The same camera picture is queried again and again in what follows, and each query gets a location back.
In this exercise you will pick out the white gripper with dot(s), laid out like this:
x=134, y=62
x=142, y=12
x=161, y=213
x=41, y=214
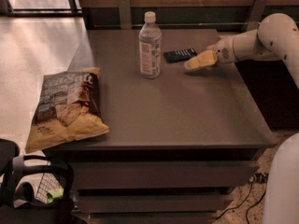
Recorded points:
x=223, y=53

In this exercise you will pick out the blue rxbar blueberry bar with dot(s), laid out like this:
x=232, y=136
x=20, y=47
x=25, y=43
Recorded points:
x=179, y=55

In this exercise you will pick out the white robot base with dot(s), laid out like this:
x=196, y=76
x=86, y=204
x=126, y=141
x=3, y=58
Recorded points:
x=281, y=203

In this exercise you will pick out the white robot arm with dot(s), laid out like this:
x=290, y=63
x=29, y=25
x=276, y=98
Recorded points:
x=275, y=38

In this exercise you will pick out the brown sea salt chip bag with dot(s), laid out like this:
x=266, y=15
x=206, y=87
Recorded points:
x=68, y=110

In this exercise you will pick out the green item in bag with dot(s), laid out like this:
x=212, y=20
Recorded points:
x=55, y=194

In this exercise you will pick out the clear plastic water bottle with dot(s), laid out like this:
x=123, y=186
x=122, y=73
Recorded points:
x=150, y=47

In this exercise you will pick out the white power strip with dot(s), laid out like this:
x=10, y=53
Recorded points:
x=260, y=178

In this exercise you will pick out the wire mesh basket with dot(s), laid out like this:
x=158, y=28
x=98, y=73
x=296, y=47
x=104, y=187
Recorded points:
x=47, y=182

